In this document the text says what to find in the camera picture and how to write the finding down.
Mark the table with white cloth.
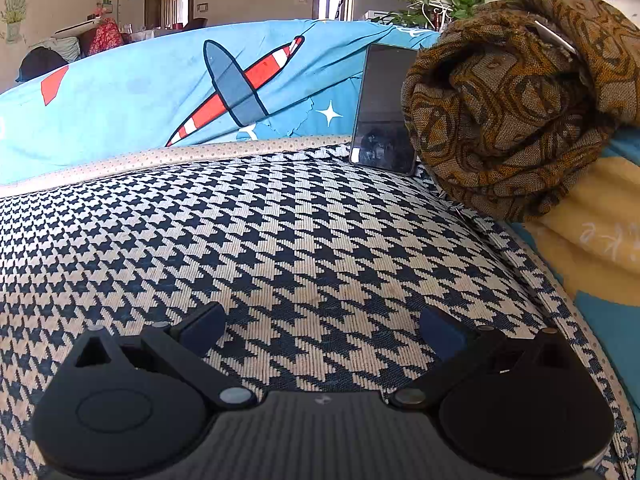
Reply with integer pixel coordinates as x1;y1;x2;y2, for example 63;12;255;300
123;27;176;46

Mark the yellow and blue blanket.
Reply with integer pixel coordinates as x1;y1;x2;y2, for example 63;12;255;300
515;127;640;480

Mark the brown patterned garment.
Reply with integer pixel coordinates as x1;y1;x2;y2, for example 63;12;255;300
401;0;640;224

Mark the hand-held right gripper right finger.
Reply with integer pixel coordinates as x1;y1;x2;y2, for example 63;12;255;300
390;306;572;409

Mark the black smartphone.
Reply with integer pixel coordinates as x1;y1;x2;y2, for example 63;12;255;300
349;43;422;177

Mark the houndstooth sofa cushion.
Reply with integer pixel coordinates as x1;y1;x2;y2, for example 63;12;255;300
0;135;637;480

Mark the black garment pile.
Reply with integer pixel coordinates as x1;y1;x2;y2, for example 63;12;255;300
16;46;71;84

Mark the pale green folded cloth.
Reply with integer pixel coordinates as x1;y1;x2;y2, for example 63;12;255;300
50;34;83;63

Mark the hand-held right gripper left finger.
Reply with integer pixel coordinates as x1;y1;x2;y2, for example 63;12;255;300
70;302;257;409

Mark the lavender pot wall sticker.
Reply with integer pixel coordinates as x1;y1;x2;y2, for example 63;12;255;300
0;0;29;43

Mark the blue printed sofa cover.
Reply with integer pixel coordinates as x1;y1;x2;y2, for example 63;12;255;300
0;19;447;186

